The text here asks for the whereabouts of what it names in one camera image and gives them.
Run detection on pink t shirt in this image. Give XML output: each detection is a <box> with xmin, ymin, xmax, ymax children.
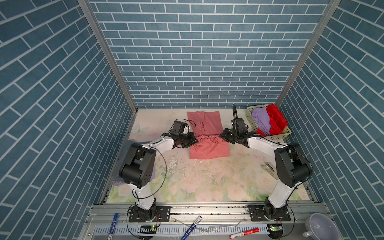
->
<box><xmin>187</xmin><ymin>111</ymin><xmax>230</xmax><ymax>160</ymax></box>

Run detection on light green perforated plastic basket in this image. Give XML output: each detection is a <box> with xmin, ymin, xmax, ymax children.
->
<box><xmin>246</xmin><ymin>105</ymin><xmax>292</xmax><ymax>140</ymax></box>

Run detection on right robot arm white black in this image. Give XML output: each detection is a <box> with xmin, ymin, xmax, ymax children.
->
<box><xmin>220</xmin><ymin>105</ymin><xmax>313</xmax><ymax>221</ymax></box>

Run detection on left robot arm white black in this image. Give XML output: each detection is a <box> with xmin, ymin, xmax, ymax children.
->
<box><xmin>118</xmin><ymin>119</ymin><xmax>198</xmax><ymax>222</ymax></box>

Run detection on lavender t shirt in basket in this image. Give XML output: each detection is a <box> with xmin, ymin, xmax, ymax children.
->
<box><xmin>252</xmin><ymin>108</ymin><xmax>271</xmax><ymax>136</ymax></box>

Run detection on red t shirt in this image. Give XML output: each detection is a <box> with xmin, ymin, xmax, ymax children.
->
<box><xmin>266</xmin><ymin>105</ymin><xmax>288</xmax><ymax>136</ymax></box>

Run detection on small grey stapler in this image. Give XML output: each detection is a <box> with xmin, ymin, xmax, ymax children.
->
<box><xmin>261</xmin><ymin>163</ymin><xmax>279</xmax><ymax>180</ymax></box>

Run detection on folded dark grey t shirt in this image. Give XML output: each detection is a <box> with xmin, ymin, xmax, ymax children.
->
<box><xmin>113</xmin><ymin>140</ymin><xmax>133</xmax><ymax>173</ymax></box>

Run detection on blue marker pen centre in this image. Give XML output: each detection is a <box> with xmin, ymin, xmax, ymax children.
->
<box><xmin>181</xmin><ymin>216</ymin><xmax>202</xmax><ymax>240</ymax></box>

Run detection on blue marker pen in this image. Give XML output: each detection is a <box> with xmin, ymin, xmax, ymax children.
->
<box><xmin>107</xmin><ymin>213</ymin><xmax>119</xmax><ymax>240</ymax></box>
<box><xmin>181</xmin><ymin>216</ymin><xmax>202</xmax><ymax>240</ymax></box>

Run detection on metal tweezers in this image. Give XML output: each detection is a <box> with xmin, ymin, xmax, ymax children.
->
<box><xmin>171</xmin><ymin>218</ymin><xmax>246</xmax><ymax>233</ymax></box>

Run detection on red marker pen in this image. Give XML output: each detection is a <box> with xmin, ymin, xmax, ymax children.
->
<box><xmin>230</xmin><ymin>228</ymin><xmax>260</xmax><ymax>240</ymax></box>

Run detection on blue marker pen left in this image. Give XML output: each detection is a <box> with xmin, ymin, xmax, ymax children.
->
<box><xmin>107</xmin><ymin>213</ymin><xmax>119</xmax><ymax>240</ymax></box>

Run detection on white cup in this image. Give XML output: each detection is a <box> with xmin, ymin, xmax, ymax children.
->
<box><xmin>302</xmin><ymin>213</ymin><xmax>340</xmax><ymax>240</ymax></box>

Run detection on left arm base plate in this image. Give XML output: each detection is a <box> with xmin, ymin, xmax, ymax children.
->
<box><xmin>128</xmin><ymin>206</ymin><xmax>171</xmax><ymax>223</ymax></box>

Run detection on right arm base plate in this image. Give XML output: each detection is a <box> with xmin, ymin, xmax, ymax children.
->
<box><xmin>246</xmin><ymin>205</ymin><xmax>291</xmax><ymax>222</ymax></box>

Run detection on white slotted cable duct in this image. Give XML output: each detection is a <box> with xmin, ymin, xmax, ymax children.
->
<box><xmin>92</xmin><ymin>223</ymin><xmax>271</xmax><ymax>238</ymax></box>

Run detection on aluminium mounting rail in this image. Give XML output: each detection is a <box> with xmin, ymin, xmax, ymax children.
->
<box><xmin>79</xmin><ymin>201</ymin><xmax>330</xmax><ymax>240</ymax></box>

